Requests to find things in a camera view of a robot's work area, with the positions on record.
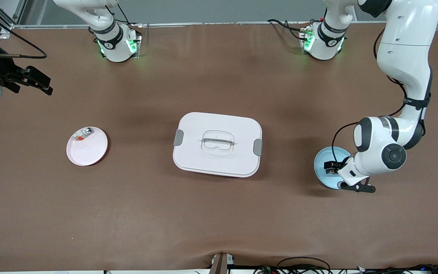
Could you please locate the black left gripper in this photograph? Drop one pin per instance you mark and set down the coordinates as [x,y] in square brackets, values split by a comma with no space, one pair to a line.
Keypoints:
[332,166]

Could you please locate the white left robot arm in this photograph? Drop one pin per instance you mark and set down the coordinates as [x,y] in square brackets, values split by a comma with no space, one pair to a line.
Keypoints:
[405,57]

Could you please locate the light blue round plate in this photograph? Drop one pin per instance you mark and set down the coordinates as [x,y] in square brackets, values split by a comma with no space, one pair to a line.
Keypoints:
[321,177]

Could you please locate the pink round plate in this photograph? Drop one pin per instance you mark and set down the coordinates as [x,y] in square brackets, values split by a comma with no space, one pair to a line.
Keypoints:
[88,152]

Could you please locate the brown table mat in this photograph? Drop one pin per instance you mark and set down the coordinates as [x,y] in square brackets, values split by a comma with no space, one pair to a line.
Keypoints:
[219,213]

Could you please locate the white lidded storage box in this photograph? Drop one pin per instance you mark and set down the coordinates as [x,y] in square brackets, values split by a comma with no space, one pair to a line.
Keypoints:
[203,160]

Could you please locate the aluminium frame post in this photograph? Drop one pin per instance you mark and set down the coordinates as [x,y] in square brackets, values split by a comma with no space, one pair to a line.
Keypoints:
[6,26]

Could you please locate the red and clear switch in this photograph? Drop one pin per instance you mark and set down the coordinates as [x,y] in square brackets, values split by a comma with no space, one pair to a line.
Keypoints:
[82,134]

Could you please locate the brown camera mount post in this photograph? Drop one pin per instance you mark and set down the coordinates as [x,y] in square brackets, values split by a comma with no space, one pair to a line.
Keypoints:
[221,264]

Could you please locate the silver table edge rail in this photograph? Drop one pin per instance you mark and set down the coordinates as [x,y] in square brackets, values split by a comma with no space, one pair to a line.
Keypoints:
[219,23]

